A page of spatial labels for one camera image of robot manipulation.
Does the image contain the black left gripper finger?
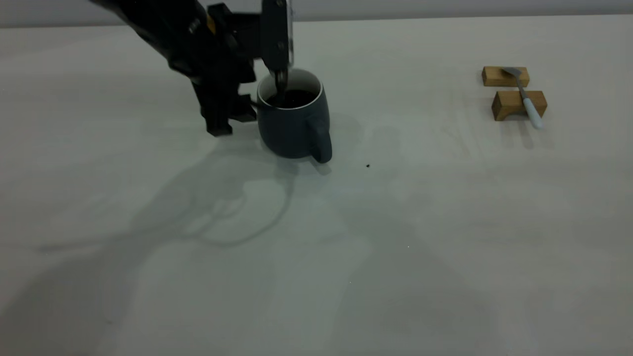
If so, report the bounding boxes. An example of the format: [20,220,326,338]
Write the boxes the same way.
[273,68,288,107]
[192,82,258,136]

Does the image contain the grey ceramic mug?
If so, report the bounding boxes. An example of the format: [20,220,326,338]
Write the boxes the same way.
[256,68,333,164]

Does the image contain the arched wooden block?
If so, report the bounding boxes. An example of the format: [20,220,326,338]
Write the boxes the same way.
[492,90,547,122]

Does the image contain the metal spoon with pale handle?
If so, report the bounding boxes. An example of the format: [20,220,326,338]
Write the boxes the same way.
[502,67,544,130]

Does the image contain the flat wooden block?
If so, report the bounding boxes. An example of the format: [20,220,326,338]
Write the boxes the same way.
[482,66,530,88]

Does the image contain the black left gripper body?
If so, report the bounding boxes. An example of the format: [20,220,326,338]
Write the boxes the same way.
[171,4,262,86]

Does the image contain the black coffee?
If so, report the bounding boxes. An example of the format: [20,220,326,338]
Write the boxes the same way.
[266,89,317,109]

